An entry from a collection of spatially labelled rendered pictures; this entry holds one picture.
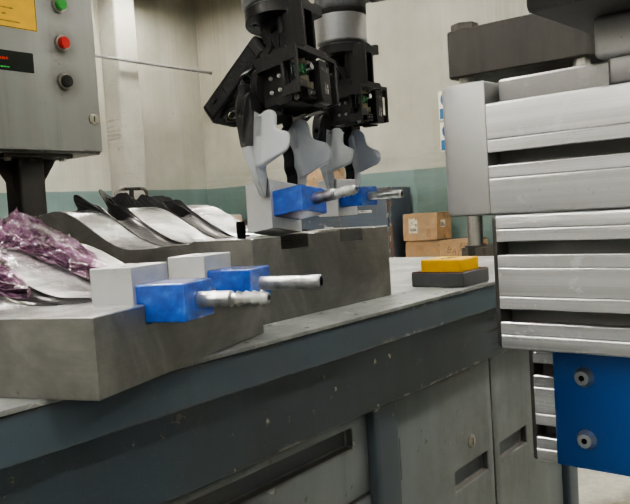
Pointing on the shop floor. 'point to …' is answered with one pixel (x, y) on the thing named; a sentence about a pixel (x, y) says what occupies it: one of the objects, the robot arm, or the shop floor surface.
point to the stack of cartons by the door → (430, 235)
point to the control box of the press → (36, 92)
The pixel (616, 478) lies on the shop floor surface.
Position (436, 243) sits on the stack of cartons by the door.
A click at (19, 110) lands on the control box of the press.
